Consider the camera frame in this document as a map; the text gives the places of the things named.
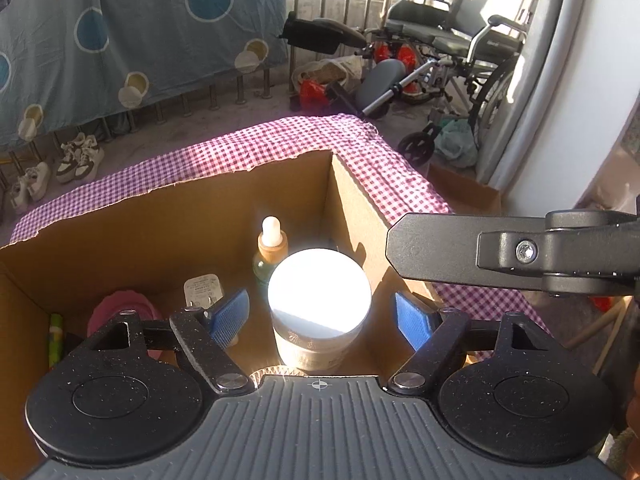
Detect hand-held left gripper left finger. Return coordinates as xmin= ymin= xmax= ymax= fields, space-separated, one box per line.
xmin=74 ymin=287 xmax=254 ymax=397

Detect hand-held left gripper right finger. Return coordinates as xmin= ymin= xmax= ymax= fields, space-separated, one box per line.
xmin=385 ymin=291 xmax=570 ymax=398

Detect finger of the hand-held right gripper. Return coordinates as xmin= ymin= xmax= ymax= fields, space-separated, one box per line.
xmin=385 ymin=209 xmax=640 ymax=297

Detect white charger plug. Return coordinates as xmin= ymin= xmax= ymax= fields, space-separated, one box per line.
xmin=183 ymin=272 xmax=229 ymax=312

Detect green dropper bottle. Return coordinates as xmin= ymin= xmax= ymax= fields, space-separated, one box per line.
xmin=252 ymin=215 xmax=290 ymax=289

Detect white plastic jar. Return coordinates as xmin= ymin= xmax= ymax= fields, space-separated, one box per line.
xmin=267 ymin=248 xmax=374 ymax=374

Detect brown cardboard box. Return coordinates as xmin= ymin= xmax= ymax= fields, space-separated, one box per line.
xmin=0 ymin=149 xmax=482 ymax=468

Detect pink fluted plastic cup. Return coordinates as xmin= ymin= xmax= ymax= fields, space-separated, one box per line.
xmin=86 ymin=288 xmax=165 ymax=362

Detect green tube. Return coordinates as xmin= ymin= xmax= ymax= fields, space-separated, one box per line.
xmin=47 ymin=313 xmax=66 ymax=369

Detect flat cardboard box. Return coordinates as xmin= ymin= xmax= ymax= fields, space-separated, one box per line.
xmin=427 ymin=162 xmax=503 ymax=219

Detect pale green plastic bag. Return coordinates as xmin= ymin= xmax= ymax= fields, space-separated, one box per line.
xmin=433 ymin=118 xmax=479 ymax=169

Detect grey calf pad leg rest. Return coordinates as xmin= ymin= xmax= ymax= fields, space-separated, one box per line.
xmin=353 ymin=58 xmax=441 ymax=120

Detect pink checkered tablecloth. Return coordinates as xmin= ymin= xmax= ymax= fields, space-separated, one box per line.
xmin=9 ymin=113 xmax=557 ymax=362

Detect wooden stick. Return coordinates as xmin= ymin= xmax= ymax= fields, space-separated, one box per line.
xmin=567 ymin=304 xmax=629 ymax=349

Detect red plastic bag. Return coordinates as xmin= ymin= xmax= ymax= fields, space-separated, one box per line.
xmin=298 ymin=78 xmax=332 ymax=109

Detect beige cloth bag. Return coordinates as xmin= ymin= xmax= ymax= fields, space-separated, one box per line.
xmin=292 ymin=57 xmax=364 ymax=97

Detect folding wheelchair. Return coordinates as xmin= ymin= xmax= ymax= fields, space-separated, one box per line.
xmin=369 ymin=0 xmax=544 ymax=167

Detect white olive sneaker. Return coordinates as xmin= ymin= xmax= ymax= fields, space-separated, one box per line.
xmin=75 ymin=134 xmax=106 ymax=181
xmin=54 ymin=135 xmax=89 ymax=185

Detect white beige sneaker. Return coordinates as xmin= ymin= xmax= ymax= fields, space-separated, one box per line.
xmin=9 ymin=179 xmax=32 ymax=214
xmin=20 ymin=161 xmax=52 ymax=202

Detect black padded leg rest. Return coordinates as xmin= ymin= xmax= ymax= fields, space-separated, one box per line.
xmin=277 ymin=12 xmax=369 ymax=57

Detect blue patterned bed sheet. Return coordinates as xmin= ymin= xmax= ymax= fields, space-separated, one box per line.
xmin=0 ymin=0 xmax=290 ymax=149

